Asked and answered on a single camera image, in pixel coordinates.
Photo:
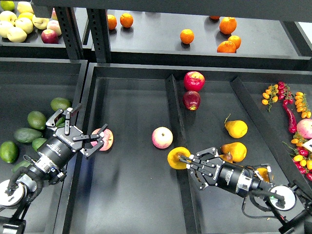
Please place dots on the pink apple right edge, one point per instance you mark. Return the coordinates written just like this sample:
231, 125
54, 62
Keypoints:
304, 128

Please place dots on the dark avocado left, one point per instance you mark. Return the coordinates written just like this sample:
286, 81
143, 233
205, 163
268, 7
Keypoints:
27, 135

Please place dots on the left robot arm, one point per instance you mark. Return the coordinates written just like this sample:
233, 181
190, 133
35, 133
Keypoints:
27, 183

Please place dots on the orange on shelf front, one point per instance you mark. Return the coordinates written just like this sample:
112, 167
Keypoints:
226, 47

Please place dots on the red chili pepper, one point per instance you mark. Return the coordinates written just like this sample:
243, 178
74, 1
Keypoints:
292, 123

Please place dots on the orange cherry tomato vine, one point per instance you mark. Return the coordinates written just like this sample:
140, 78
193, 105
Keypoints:
270, 96

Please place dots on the yellow pear top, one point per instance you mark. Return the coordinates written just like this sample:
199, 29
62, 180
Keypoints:
235, 128

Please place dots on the orange on shelf left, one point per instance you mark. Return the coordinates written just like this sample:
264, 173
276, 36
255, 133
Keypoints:
112, 22

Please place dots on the yellow cherry tomato vine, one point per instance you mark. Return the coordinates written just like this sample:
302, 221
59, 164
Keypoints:
302, 105

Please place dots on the pink apple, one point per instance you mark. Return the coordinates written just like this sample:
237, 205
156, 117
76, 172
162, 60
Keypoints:
162, 137
108, 139

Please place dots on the light green avocado far left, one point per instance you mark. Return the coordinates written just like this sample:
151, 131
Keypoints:
9, 151

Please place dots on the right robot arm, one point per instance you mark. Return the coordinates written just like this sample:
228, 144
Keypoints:
273, 198

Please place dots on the orange on shelf centre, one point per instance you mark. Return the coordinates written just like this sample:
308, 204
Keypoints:
187, 36

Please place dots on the bright red apple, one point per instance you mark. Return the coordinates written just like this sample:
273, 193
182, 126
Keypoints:
193, 81

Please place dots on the dark red apple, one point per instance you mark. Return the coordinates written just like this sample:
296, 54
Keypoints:
191, 100

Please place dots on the red apple on shelf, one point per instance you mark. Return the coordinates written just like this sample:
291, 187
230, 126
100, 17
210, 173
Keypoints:
49, 36

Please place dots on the orange on shelf right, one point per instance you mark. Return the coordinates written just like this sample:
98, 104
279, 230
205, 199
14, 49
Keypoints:
236, 40

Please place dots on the green avocado top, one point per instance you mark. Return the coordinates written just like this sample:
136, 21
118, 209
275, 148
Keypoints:
60, 103

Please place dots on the large orange on shelf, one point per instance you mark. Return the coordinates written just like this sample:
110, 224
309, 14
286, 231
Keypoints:
228, 25

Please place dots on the green avocado middle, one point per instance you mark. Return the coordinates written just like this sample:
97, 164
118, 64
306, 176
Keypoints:
60, 122

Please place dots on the green avocado upper left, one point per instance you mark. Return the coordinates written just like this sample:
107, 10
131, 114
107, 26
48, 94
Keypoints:
37, 120

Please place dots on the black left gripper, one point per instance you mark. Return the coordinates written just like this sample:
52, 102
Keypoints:
68, 139

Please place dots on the dark avocado bottom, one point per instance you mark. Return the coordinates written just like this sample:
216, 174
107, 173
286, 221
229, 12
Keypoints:
20, 164

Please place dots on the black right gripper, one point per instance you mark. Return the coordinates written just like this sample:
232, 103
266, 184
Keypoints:
207, 168

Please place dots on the dark green avocado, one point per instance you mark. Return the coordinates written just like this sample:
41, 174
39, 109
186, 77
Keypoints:
38, 142

